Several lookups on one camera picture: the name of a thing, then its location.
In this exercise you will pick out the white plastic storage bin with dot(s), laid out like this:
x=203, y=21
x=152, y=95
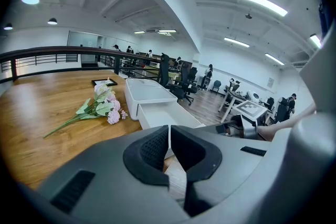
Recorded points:
x=168, y=115

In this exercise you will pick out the black metal railing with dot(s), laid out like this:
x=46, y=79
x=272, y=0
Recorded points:
x=52, y=49

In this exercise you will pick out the long ceiling light panel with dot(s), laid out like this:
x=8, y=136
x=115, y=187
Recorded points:
x=236, y=42
x=139, y=32
x=274, y=59
x=167, y=31
x=260, y=2
x=315, y=41

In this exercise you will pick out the small dark visitor chair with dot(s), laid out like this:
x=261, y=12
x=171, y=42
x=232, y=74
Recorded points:
x=217, y=85

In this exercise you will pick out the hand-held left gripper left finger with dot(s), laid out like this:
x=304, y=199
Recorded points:
x=105, y=165

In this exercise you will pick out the white-legged desk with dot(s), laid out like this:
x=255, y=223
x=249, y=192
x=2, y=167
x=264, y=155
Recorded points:
x=231, y=98

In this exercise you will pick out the dark ceiling fixture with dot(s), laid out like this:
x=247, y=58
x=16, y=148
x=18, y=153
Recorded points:
x=248, y=16

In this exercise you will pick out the black high-back office chair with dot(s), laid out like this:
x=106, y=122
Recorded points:
x=185, y=73
x=164, y=70

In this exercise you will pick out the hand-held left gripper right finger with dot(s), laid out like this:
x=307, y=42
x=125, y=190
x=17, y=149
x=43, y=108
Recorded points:
x=231, y=160

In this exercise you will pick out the pink artificial flower bouquet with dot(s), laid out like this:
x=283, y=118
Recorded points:
x=105, y=107

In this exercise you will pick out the grey drawer box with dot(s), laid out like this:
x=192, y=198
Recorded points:
x=147, y=91

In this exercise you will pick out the person's navy shirt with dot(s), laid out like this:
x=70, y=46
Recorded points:
x=324, y=18

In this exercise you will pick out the person's right forearm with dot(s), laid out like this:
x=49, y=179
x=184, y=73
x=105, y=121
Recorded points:
x=283, y=127

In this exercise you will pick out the frosted glass partition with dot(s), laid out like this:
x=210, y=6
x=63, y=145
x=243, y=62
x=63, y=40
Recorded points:
x=82, y=39

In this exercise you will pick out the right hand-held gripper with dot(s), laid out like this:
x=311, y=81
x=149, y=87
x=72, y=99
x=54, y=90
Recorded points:
x=252, y=112

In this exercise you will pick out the black picture frame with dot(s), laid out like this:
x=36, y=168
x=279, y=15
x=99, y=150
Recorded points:
x=105, y=82

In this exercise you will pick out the white wall notice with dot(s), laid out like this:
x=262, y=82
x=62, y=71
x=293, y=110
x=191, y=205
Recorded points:
x=270, y=83

